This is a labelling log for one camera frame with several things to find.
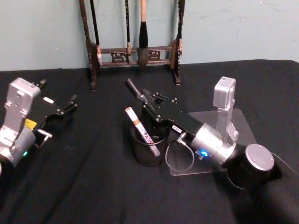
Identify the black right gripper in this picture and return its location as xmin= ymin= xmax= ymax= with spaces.
xmin=139 ymin=88 xmax=203 ymax=138

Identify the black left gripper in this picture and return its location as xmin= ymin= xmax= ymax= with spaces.
xmin=24 ymin=78 xmax=78 ymax=133

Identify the black pen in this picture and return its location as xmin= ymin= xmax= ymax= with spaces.
xmin=126 ymin=78 xmax=151 ymax=105

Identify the white paint marker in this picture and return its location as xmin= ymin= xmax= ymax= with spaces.
xmin=124 ymin=106 xmax=161 ymax=157

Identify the black mesh pen cup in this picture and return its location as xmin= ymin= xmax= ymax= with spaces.
xmin=129 ymin=122 xmax=169 ymax=167

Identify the dark wooden brush rack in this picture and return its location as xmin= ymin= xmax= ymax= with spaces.
xmin=78 ymin=0 xmax=186 ymax=92

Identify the thin dark calligraphy brush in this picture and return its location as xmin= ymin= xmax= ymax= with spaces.
xmin=124 ymin=0 xmax=132 ymax=63
xmin=89 ymin=0 xmax=104 ymax=67

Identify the clear plastic sheet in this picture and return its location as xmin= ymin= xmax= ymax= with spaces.
xmin=159 ymin=108 xmax=258 ymax=177

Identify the black table cloth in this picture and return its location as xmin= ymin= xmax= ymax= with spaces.
xmin=0 ymin=59 xmax=299 ymax=224

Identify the thin dark cable loop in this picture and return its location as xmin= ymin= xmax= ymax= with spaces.
xmin=165 ymin=131 xmax=196 ymax=171

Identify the large tan-handled calligraphy brush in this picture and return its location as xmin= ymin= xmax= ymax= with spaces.
xmin=137 ymin=0 xmax=150 ymax=71

